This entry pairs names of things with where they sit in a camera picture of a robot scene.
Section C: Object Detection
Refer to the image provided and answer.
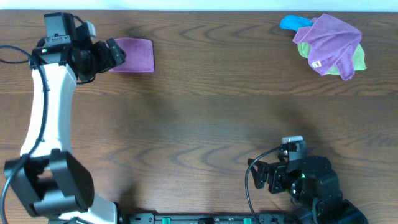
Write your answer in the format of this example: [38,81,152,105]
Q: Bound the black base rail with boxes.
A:
[117,213,299,224]

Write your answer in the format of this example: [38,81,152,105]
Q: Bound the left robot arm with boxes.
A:
[4,35,126,223]

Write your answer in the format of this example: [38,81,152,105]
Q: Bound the pink microfiber cloth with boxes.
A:
[109,37,155,73]

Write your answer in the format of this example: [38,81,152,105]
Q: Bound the green cloth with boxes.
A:
[297,42,366,75]

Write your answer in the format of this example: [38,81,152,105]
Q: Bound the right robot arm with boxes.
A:
[248,156,368,224]

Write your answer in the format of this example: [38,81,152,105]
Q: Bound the blue cloth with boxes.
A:
[279,15,313,32]

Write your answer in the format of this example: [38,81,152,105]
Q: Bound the purple cloth with label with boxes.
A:
[293,14,362,80]

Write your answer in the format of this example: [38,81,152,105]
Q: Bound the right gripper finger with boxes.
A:
[248,158,270,170]
[251,167,268,189]

